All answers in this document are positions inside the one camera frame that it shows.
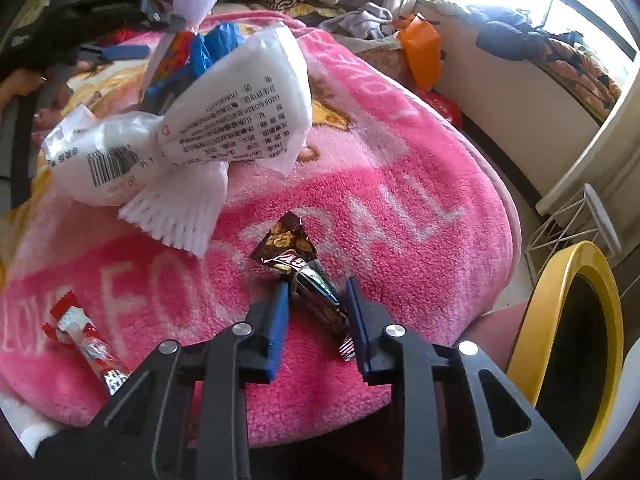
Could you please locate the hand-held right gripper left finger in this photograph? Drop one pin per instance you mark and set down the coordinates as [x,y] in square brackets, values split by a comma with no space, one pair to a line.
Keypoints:
[277,330]

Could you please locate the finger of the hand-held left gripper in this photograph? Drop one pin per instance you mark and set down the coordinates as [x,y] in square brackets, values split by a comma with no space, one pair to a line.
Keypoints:
[125,51]
[152,10]

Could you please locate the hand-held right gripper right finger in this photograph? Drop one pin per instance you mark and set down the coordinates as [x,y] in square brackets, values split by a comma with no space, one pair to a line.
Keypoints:
[357,330]

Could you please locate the orange blue snack wrapper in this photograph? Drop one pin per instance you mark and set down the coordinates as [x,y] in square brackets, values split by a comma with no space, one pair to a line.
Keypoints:
[170,57]

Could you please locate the brown chocolate wrapper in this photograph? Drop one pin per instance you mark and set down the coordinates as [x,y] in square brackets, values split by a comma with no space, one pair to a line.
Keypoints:
[287,247]

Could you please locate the white printed plastic package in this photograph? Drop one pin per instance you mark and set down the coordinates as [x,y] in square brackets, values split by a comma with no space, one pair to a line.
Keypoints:
[225,105]

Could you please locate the yellow rimmed chair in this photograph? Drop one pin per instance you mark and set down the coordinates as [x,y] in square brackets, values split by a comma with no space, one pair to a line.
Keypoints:
[530,330]

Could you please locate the person's left hand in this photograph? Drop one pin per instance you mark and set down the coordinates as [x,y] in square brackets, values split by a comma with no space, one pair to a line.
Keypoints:
[52,105]

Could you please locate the red patterned cloth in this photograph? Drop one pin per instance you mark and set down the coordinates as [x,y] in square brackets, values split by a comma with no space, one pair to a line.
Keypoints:
[125,37]

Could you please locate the pink printed fleece blanket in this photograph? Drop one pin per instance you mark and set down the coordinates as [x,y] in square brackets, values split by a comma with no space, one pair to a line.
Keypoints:
[400,185]

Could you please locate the red white candy wrapper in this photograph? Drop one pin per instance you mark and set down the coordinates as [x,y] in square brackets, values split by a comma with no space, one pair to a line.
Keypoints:
[75,322]

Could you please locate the lavender garment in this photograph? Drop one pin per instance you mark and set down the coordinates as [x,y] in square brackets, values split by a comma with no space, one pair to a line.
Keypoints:
[360,20]

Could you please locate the brown patterned bedding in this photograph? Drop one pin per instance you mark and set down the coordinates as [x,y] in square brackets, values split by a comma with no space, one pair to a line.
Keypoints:
[385,62]

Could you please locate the red plastic bag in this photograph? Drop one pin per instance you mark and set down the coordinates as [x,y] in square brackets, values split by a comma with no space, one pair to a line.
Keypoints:
[447,107]

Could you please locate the orange bag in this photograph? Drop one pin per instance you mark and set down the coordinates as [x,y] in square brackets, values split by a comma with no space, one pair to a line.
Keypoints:
[422,50]

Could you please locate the dark blue clothes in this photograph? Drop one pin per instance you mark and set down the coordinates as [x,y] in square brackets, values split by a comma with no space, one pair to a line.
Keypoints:
[505,30]

